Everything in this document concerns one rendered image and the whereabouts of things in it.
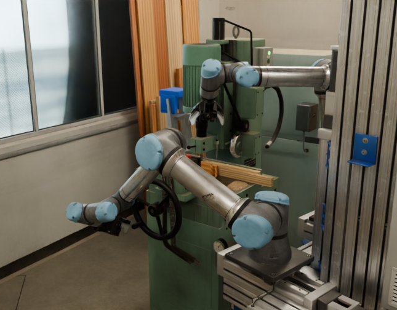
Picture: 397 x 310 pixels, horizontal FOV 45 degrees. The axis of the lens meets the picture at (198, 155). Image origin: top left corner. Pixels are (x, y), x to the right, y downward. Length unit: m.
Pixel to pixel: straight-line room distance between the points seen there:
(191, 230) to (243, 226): 0.81
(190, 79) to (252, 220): 0.91
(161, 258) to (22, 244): 1.22
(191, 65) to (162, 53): 1.83
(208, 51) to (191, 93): 0.21
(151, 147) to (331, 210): 0.63
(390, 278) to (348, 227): 0.21
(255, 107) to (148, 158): 0.87
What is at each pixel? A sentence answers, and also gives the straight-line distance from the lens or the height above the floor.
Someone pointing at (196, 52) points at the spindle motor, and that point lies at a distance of 2.14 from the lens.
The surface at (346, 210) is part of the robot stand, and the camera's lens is 1.64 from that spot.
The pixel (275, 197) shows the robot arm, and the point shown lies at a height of 1.05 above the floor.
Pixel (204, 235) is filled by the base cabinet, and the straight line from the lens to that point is 2.23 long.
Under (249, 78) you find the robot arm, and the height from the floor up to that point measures 1.41.
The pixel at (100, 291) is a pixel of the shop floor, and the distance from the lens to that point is 3.11.
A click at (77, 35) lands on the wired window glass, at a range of 3.56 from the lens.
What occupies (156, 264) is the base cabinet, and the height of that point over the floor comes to 0.41.
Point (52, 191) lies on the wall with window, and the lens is 3.44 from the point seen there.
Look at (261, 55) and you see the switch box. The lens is 2.37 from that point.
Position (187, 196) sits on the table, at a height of 0.86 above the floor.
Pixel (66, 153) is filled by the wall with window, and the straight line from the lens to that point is 3.46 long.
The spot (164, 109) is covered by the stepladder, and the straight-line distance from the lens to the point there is 3.19.
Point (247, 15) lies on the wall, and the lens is 4.77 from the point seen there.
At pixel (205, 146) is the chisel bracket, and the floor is 1.03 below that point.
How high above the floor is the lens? 1.62
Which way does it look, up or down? 16 degrees down
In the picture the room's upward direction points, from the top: straight up
